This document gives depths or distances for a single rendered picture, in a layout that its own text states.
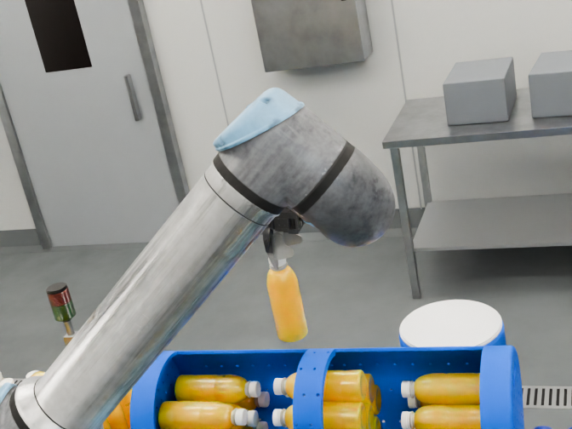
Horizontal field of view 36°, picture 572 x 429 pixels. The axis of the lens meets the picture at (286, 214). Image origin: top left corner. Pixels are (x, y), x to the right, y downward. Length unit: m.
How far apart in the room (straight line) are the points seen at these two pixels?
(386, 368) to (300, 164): 1.13
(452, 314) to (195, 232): 1.46
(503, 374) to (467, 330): 0.54
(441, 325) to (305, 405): 0.63
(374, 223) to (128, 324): 0.36
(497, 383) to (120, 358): 0.92
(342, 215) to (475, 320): 1.38
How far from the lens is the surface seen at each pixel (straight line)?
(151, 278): 1.20
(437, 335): 2.44
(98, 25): 5.82
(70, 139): 6.19
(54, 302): 2.69
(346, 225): 1.17
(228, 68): 5.57
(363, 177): 1.15
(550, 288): 4.79
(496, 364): 1.95
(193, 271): 1.18
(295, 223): 1.89
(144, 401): 2.15
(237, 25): 5.47
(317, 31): 5.09
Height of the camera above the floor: 2.29
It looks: 22 degrees down
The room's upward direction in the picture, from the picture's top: 12 degrees counter-clockwise
